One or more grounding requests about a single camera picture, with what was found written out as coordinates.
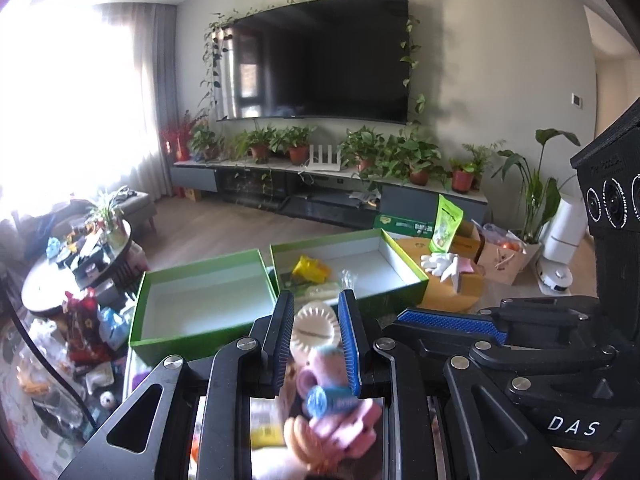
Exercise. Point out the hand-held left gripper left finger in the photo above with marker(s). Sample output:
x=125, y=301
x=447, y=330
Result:
x=280, y=340

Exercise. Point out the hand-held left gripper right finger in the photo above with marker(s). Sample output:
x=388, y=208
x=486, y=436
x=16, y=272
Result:
x=350, y=345

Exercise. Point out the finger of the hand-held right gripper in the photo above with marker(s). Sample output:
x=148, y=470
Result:
x=450, y=321
x=440, y=347

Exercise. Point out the clear plastic bag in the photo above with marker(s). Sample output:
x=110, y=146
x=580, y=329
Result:
x=310, y=292

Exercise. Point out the pink and orange plush toy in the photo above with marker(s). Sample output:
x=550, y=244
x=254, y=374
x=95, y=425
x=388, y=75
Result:
x=335, y=400

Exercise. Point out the green gift box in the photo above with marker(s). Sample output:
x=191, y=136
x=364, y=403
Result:
x=395, y=285
x=200, y=305

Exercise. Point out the yellow plastic bag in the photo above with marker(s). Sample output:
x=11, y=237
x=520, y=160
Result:
x=310, y=269

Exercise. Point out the round wooden table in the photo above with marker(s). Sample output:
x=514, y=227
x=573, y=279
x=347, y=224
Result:
x=445, y=295

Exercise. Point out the white dumpling mold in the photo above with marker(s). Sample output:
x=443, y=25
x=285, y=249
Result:
x=315, y=330

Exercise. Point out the white folded stand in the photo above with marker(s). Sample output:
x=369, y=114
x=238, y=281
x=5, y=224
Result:
x=461, y=277

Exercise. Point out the white glove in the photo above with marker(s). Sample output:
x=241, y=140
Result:
x=437, y=265

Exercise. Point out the pink paper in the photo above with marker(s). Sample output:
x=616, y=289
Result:
x=472, y=266

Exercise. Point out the tall white appliance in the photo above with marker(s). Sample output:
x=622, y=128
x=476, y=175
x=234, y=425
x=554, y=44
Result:
x=565, y=235

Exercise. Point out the kraft paper bag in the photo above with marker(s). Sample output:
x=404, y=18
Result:
x=502, y=265

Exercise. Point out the brown cardboard box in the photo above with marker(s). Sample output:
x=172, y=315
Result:
x=472, y=242

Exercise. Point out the yellow green card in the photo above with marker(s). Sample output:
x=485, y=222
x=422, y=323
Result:
x=265, y=425

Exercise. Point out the green stand-up pouch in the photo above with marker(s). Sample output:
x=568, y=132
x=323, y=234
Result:
x=445, y=225

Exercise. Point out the clear bag with orange fruit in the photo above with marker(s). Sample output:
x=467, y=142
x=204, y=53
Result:
x=505, y=240

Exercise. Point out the green printed carton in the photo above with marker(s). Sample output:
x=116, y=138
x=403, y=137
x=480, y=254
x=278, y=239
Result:
x=405, y=225

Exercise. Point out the tall floor plant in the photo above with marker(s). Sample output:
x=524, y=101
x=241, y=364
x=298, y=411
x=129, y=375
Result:
x=532, y=200

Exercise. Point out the grey television cabinet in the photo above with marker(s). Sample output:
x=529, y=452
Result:
x=425, y=205

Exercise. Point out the light blue plastic bag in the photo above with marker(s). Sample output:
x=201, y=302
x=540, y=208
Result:
x=114, y=327

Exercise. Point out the small white ball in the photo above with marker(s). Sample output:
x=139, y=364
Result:
x=107, y=400

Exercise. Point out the row of potted plants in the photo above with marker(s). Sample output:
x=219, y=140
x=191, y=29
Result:
x=380, y=150

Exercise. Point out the red orange snack packet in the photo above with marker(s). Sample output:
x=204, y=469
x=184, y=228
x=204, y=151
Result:
x=85, y=325

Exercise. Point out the black box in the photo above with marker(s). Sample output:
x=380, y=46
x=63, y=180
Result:
x=90, y=267

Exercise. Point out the small spider plant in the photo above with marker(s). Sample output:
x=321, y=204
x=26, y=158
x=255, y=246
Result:
x=107, y=210

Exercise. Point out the red flower arrangement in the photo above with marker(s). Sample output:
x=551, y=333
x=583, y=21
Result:
x=175, y=140

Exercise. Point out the round dark coffee table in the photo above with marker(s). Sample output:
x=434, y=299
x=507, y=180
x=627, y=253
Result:
x=50, y=285

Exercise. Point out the small blue toy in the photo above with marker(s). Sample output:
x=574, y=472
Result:
x=53, y=247

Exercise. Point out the grey curtain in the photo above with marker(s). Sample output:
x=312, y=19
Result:
x=166, y=110

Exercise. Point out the white sheer curtain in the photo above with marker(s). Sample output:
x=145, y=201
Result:
x=130, y=100

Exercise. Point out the bright window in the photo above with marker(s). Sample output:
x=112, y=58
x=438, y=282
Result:
x=60, y=110

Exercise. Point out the wall switch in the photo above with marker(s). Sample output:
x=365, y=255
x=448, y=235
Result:
x=577, y=101

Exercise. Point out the black wall television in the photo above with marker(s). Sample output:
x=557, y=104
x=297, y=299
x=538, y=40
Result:
x=320, y=55

